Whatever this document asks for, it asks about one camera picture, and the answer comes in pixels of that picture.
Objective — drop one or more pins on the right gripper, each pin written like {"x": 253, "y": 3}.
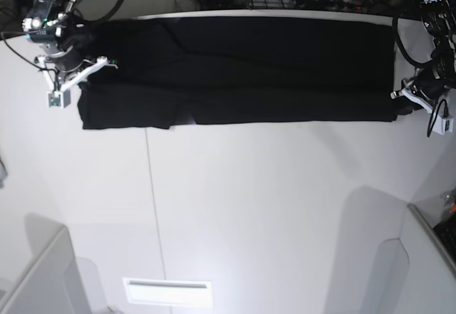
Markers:
{"x": 64, "y": 69}

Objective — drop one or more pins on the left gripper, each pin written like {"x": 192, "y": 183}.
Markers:
{"x": 424, "y": 85}

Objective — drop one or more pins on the black T-shirt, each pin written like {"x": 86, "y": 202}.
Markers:
{"x": 223, "y": 70}

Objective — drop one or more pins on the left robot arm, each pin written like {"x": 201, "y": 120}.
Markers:
{"x": 438, "y": 18}

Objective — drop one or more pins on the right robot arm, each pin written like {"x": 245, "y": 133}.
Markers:
{"x": 63, "y": 37}

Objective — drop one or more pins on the black keyboard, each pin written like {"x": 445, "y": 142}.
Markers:
{"x": 445, "y": 231}

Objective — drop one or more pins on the black power strip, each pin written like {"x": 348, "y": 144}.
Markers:
{"x": 326, "y": 5}

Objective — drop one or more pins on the grey left monitor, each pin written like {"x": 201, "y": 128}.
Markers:
{"x": 51, "y": 283}

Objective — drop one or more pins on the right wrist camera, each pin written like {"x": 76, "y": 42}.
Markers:
{"x": 58, "y": 99}

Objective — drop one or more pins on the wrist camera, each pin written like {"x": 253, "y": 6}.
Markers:
{"x": 443, "y": 125}
{"x": 58, "y": 99}

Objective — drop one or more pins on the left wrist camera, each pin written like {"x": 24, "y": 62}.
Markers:
{"x": 443, "y": 125}

